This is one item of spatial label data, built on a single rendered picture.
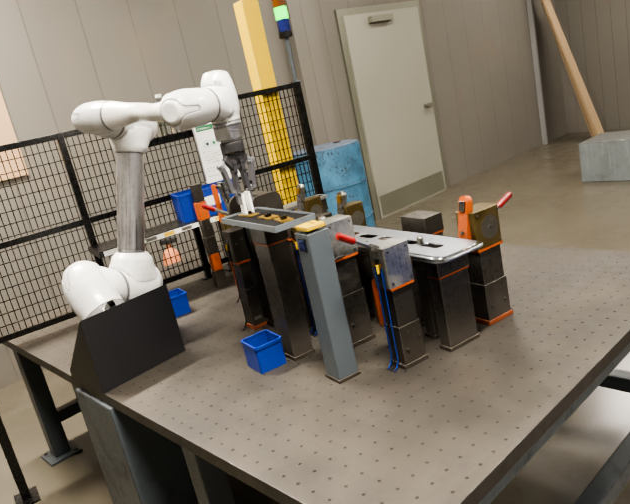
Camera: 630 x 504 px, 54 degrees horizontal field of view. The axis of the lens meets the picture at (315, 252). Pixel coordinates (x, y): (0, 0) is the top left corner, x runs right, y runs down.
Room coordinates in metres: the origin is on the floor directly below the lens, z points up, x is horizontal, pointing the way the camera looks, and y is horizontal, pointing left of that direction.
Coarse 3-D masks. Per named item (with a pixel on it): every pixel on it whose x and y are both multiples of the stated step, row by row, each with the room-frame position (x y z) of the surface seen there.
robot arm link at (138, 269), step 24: (120, 144) 2.30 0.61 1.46; (144, 144) 2.34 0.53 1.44; (120, 168) 2.31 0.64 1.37; (120, 192) 2.29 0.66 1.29; (120, 216) 2.28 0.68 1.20; (120, 240) 2.26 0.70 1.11; (144, 240) 2.30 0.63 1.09; (120, 264) 2.22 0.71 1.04; (144, 264) 2.24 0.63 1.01; (144, 288) 2.22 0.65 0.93
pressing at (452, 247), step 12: (360, 228) 2.10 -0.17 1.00; (372, 228) 2.06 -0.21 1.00; (384, 228) 2.04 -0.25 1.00; (360, 240) 1.94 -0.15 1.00; (372, 240) 1.91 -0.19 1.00; (408, 240) 1.82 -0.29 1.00; (432, 240) 1.76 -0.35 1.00; (444, 240) 1.73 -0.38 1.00; (456, 240) 1.70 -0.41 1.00; (468, 240) 1.68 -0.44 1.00; (420, 252) 1.66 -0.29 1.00; (432, 252) 1.64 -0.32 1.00; (444, 252) 1.62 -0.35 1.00; (456, 252) 1.60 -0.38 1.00; (468, 252) 1.60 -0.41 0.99
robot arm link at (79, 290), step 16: (64, 272) 2.12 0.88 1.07; (80, 272) 2.08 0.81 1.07; (96, 272) 2.10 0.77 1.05; (112, 272) 2.16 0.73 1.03; (64, 288) 2.08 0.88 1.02; (80, 288) 2.04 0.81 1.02; (96, 288) 2.04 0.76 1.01; (112, 288) 2.08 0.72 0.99; (80, 304) 2.02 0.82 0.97; (96, 304) 2.01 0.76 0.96
